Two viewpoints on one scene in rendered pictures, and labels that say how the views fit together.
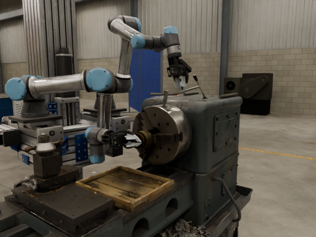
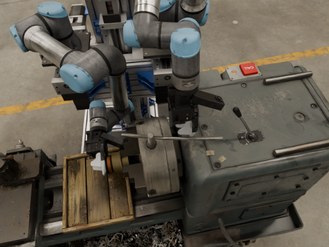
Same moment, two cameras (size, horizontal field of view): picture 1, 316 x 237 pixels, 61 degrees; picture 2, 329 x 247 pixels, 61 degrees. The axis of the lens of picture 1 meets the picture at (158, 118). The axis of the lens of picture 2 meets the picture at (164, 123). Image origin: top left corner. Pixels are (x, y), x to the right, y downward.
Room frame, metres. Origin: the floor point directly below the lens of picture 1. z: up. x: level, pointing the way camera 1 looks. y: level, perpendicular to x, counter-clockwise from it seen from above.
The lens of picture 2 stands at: (1.07, -0.42, 2.10)
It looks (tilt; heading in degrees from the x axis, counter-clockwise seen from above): 56 degrees down; 45
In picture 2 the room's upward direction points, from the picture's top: 3 degrees counter-clockwise
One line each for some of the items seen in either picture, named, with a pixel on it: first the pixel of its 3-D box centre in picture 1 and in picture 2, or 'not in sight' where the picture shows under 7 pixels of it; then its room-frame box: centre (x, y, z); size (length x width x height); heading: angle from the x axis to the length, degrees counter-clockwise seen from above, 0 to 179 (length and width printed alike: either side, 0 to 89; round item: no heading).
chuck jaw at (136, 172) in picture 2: (165, 138); (138, 179); (1.30, -0.04, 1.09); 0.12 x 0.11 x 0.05; 53
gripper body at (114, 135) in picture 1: (115, 138); (97, 142); (1.30, 0.21, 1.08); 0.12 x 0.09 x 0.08; 52
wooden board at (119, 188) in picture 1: (124, 185); (97, 186); (1.19, 0.16, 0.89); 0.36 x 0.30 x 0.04; 53
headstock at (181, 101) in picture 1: (193, 126); (244, 137); (1.75, -0.24, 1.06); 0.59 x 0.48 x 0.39; 143
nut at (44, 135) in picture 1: (43, 137); not in sight; (0.97, 0.42, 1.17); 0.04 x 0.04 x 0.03
